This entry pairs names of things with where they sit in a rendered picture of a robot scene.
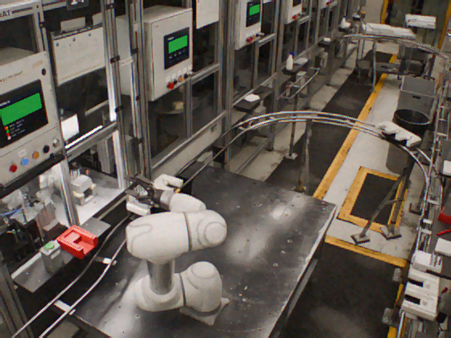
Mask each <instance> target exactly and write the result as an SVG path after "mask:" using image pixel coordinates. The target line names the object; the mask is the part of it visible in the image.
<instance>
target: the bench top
mask: <svg viewBox="0 0 451 338"><path fill-rule="evenodd" d="M253 183H255V184H253ZM192 193H193V194H194V195H193V196H192V197H194V198H196V199H198V200H200V201H201V202H202V203H204V204H205V207H206V210H211V211H214V212H216V213H218V214H219V215H220V216H221V217H222V218H223V219H224V221H225V223H226V232H227V234H226V237H225V240H224V241H223V242H222V243H221V244H220V245H218V246H216V247H213V248H206V249H200V250H194V251H190V252H186V253H182V254H181V255H180V256H179V257H178V258H175V261H174V266H175V271H174V274H178V273H180V272H184V271H186V270H187V269H188V268H189V267H190V266H191V265H192V264H194V263H195V264H196V263H198V262H208V263H210V264H212V265H213V266H215V267H216V269H217V272H218V273H219V276H220V278H221V286H222V292H221V297H222V298H226V299H228V300H229V301H230V303H229V304H228V305H227V306H225V308H224V309H223V310H222V312H221V314H220V315H219V316H218V317H217V318H216V322H215V324H214V326H213V327H209V326H208V325H207V324H205V323H203V322H201V321H199V320H197V319H194V318H193V317H191V316H189V315H185V314H181V313H180V307H178V308H176V309H171V310H164V311H146V310H143V309H141V308H139V307H138V306H137V305H136V302H135V300H134V294H133V288H134V285H135V284H136V282H137V281H138V280H139V279H141V278H145V277H146V276H147V275H148V268H147V260H146V259H144V258H138V257H135V256H134V255H133V254H132V253H131V252H130V251H128V248H127V243H126V244H125V245H124V246H123V247H122V248H121V250H120V251H119V252H120V253H119V254H118V256H117V257H116V258H115V259H114V260H115V261H116V262H115V266H113V265H111V266H110V268H109V270H108V272H106V274H105V276H104V278H103V279H102V280H101V281H100V282H99V284H97V285H96V287H95V288H94V290H92V291H91V292H90V293H89V295H87V296H86V297H85V299H83V300H82V301H80V303H78V304H77V305H76V306H75V308H73V309H75V311H74V312H73V313H72V314H71V315H70V314H68V315H70V316H71V317H73V318H74V319H76V320H78V321H80V322H81V323H83V324H85V325H87V326H89V327H90V328H92V329H93V330H94V331H96V332H99V333H100V334H101V335H103V336H104V337H106V338H269V337H270V335H271V334H272V332H273V330H274V328H275V326H276V324H277V323H278V321H279V318H280V316H281V315H282V314H283V311H284V309H285V307H286V306H287V305H288V302H289V300H290V299H291V297H292V295H293V293H294V291H295V290H296V288H297V286H298V284H299V282H300V280H301V279H302V277H303V275H304V272H305V271H306V269H307V267H308V265H309V263H310V262H311V260H312V257H313V255H314V253H315V252H316V251H317V248H318V246H319V244H320V242H321V239H322V237H323V236H324V234H325V231H326V230H327V228H328V227H329V222H330V221H331V219H332V217H333V214H334V213H335V211H336V209H337V206H338V204H333V203H330V202H327V201H324V200H320V199H317V198H315V197H311V196H308V195H305V194H300V193H297V192H294V191H291V190H287V189H285V188H281V187H277V186H275V185H272V184H269V183H264V182H262V181H259V180H256V179H252V178H249V177H246V176H244V175H239V174H236V173H233V172H230V171H226V170H223V169H221V168H217V167H213V166H210V165H208V166H207V167H205V168H204V169H203V170H202V171H201V172H200V173H199V174H198V175H196V176H195V177H194V178H193V182H192ZM254 204H256V205H255V206H254ZM292 204H293V205H294V206H292ZM129 223H130V221H128V222H127V223H126V224H125V225H124V226H122V227H121V229H120V230H119V231H117V232H116V233H115V234H114V235H113V236H112V237H111V238H110V239H109V240H107V241H106V243H105V245H104V246H103V247H102V249H101V251H100V252H99V254H98V255H97V257H100V258H106V259H110V260H112V259H113V256H114V255H115V254H116V253H117V251H118V247H119V246H121V244H122V243H123V242H124V241H125V238H126V227H127V226H128V225H129ZM239 223H241V225H239ZM98 249H99V248H98ZM96 252H97V250H95V251H94V252H93V254H91V255H89V256H88V258H87V259H86V260H84V261H83V262H82V263H81V264H80V265H79V266H77V268H76V269H74V270H73V271H72V272H71V273H70V274H68V276H67V277H65V278H64V279H63V280H62V281H61V282H59V283H58V284H57V285H56V286H55V287H53V288H52V289H51V290H50V291H49V292H48V293H47V294H46V295H45V296H44V298H45V299H46V300H47V302H48V303H50V302H51V301H52V300H53V299H54V298H55V297H56V296H57V295H58V294H59V293H61V292H62V291H63V290H64V289H65V288H66V287H67V286H69V285H70V284H71V283H72V281H73V280H74V281H75V280H76V278H77V277H78V275H80V274H81V272H82V271H83V270H84V269H85V267H86V266H87V265H88V264H89V262H90V260H91V258H92V257H93V255H94V254H95V253H96ZM90 265H91V266H90V267H89V268H88V269H87V270H86V272H85V273H84V274H83V275H82V276H81V278H80V279H79V280H78V281H77V282H76V283H75V284H74V285H73V286H71V287H70V288H69V289H68V291H66V292H64V294H63V295H62V296H60V298H59V299H58V300H59V301H61V302H62V303H64V304H67V305H69V306H70V307H71V306H72V305H73V304H74V303H76V302H77V301H78V299H79V298H81V297H82V296H83V294H84V293H86V292H87V291H88V289H89V288H91V287H92V286H93V284H94V283H96V282H97V280H98V279H99V278H100V277H101V276H102V273H103V272H104V270H106V268H107V266H108V264H106V263H103V262H96V261H93V263H92V264H90Z"/></svg>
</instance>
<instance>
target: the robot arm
mask: <svg viewBox="0 0 451 338"><path fill-rule="evenodd" d="M123 179H125V180H128V181H130V182H132V183H137V184H138V185H139V186H141V187H142V188H143V189H145V191H146V192H147V195H139V193H138V192H136V191H133V190H130V189H128V190H127V191H125V193H126V194H128V195H131V196H133V197H135V198H136V200H139V203H141V204H148V205H150V206H152V207H154V206H155V205H156V204H158V205H159V206H161V208H163V209H166V210H168V211H169V212H161V213H156V214H151V215H147V216H143V217H141V218H139V219H137V220H135V221H131V222H130V223H129V225H128V226H127V227H126V243H127V248H128V251H130V252H131V253H132V254H133V255H134V256H135V257H138V258H144V259H146V260H147V268H148V275H147V276H146V277H145V278H141V279H139V280H138V281H137V282H136V284H135V285H134V288H133V294H134V300H135V302H136V305H137V306H138V307H139V308H141V309H143V310H146V311H164V310H171V309H176V308H178V307H180V313H181V314H185V315H189V316H191V317H193V318H194V319H197V320H199V321H201V322H203V323H205V324H207V325H208V326H209V327H213V326H214V324H215V322H216V318H217V317H218V316H219V315H220V314H221V312H222V310H223V309H224V308H225V307H226V306H227V305H228V304H229V303H230V301H229V300H228V299H226V298H222V297H221V292H222V286H221V278H220V276H219V273H218V272H217V269H216V267H215V266H213V265H212V264H210V263H208V262H198V263H196V264H195V263H194V264H192V265H191V266H190V267H189V268H188V269H187V270H186V271H184V272H180V273H178V274H174V271H175V266H174V261H175V258H178V257H179V256H180V255H181V254H182V253H186V252H190V251H194V250H200V249H206V248H213V247H216V246H218V245H220V244H221V243H222V242H223V241H224V240H225V238H226V234H227V232H226V223H225V221H224V219H223V218H222V217H221V216H220V215H219V214H218V213H216V212H214V211H211V210H206V207H205V204H204V203H202V202H201V201H200V200H198V199H196V198H194V197H192V196H189V195H185V194H179V193H176V192H172V191H169V190H166V191H164V190H163V189H157V188H156V187H155V185H154V184H155V182H154V181H150V180H149V179H146V178H144V177H142V176H141V175H137V176H135V177H134V176H129V175H126V176H125V177H123ZM148 188H149V189H148Z"/></svg>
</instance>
